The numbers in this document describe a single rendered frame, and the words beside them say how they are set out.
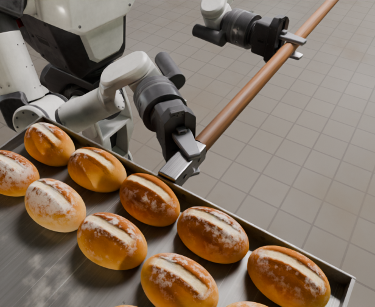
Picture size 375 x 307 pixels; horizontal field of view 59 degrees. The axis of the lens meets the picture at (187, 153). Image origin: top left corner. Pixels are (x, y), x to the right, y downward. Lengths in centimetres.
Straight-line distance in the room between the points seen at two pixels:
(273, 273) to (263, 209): 162
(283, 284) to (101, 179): 28
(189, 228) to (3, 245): 25
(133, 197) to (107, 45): 56
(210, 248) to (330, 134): 225
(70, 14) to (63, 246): 53
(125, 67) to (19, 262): 39
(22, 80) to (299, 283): 65
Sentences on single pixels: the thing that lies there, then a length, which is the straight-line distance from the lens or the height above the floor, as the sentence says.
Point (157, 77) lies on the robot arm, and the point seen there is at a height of 126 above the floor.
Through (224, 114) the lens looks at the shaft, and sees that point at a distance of 60.
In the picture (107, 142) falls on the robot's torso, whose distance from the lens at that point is 113.
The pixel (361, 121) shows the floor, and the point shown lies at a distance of 284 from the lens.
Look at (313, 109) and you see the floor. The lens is 282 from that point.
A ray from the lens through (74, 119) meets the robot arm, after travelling 76.
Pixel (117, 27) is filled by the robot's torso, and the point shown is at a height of 122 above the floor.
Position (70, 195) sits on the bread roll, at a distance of 48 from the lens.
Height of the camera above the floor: 160
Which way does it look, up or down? 45 degrees down
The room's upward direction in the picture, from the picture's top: straight up
